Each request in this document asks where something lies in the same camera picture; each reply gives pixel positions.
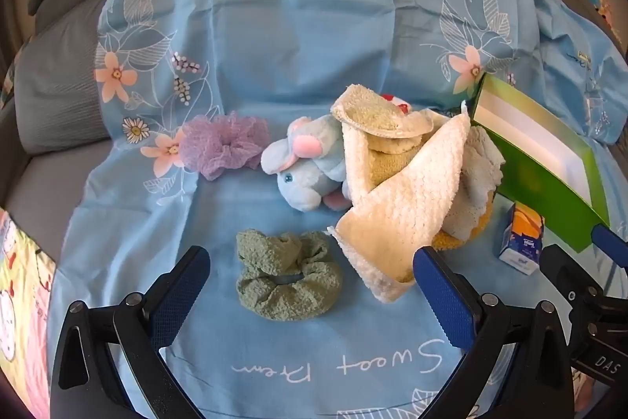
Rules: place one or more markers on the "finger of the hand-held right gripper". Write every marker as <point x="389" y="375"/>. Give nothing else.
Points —
<point x="564" y="267"/>
<point x="611" y="247"/>

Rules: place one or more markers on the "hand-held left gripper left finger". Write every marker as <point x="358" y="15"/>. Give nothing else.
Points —
<point x="179" y="296"/>

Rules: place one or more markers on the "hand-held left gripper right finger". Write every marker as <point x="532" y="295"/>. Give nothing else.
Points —
<point x="444" y="296"/>

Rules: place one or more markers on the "yellow knitted cloth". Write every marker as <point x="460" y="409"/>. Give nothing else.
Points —
<point x="471" y="232"/>

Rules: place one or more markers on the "green scrunchie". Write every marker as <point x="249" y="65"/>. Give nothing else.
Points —
<point x="274" y="291"/>

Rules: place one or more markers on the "green cardboard box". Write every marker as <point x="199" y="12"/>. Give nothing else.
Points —
<point x="530" y="173"/>

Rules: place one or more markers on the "cream fluffy towel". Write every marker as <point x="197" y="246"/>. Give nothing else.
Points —
<point x="402" y="203"/>

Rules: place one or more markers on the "white lace cloth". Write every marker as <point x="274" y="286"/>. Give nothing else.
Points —
<point x="481" y="163"/>

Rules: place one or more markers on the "purple scrunchie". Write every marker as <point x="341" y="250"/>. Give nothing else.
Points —
<point x="221" y="144"/>

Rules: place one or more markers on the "blue elephant plush toy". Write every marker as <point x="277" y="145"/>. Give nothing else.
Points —
<point x="304" y="173"/>

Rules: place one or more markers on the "tan round cloth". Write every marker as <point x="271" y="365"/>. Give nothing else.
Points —
<point x="378" y="109"/>

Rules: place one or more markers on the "red and white sock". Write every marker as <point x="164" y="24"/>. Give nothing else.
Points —
<point x="397" y="102"/>

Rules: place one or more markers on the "colourful printed blanket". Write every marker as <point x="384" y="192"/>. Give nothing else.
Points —
<point x="19" y="301"/>

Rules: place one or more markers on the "grey sofa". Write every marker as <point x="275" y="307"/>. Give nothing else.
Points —
<point x="54" y="65"/>

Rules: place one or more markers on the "light blue floral bed sheet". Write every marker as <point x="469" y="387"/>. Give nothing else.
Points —
<point x="294" y="31"/>

